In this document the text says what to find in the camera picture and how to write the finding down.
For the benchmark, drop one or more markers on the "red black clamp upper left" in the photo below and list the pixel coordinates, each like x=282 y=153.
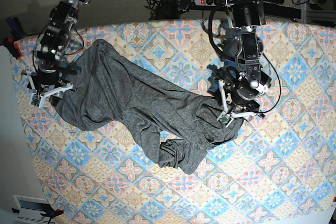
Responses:
x=12 y=47

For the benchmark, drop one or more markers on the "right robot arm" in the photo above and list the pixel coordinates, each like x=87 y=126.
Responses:
x=54 y=39

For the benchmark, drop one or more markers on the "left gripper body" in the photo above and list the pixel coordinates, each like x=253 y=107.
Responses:
x=235 y=95

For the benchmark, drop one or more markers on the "patterned tablecloth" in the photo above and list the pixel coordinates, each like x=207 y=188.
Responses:
x=280 y=166

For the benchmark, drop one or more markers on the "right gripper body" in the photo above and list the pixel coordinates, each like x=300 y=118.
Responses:
x=46 y=81

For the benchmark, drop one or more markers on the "grey t-shirt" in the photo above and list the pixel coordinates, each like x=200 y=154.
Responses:
x=174 y=127

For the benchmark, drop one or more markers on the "white floor vent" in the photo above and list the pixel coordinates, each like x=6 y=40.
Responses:
x=30 y=208

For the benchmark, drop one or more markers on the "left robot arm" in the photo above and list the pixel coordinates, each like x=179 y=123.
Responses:
x=243 y=16

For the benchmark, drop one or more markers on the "blue handled clamp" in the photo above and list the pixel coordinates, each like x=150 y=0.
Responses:
x=17 y=31

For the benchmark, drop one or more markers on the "black clamp lower left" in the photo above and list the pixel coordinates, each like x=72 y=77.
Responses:
x=50 y=213

